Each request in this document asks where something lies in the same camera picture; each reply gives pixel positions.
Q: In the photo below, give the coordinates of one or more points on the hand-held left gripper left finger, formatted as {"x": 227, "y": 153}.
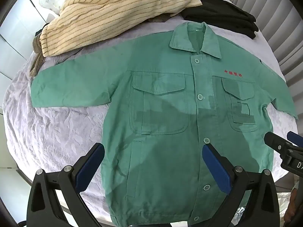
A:
{"x": 91, "y": 167}

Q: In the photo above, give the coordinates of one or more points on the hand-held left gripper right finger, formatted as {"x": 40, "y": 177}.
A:
{"x": 216, "y": 167}

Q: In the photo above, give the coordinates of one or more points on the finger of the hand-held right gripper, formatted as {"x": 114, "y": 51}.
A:
{"x": 296, "y": 138}
{"x": 274, "y": 140}

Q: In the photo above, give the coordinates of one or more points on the green work jacket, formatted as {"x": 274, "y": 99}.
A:
{"x": 165, "y": 123}

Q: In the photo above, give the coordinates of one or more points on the stack of black clothes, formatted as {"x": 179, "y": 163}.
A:
{"x": 220, "y": 11}

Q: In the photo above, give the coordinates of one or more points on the lavender embossed blanket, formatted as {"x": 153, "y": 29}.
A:
{"x": 59, "y": 127}

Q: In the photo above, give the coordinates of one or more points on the white pleated curtain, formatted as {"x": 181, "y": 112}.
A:
{"x": 272, "y": 11}

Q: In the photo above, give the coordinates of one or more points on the beige striped blanket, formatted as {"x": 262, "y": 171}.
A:
{"x": 106, "y": 11}

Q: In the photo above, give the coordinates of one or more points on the white crumpled cloth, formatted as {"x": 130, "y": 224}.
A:
{"x": 51, "y": 3}

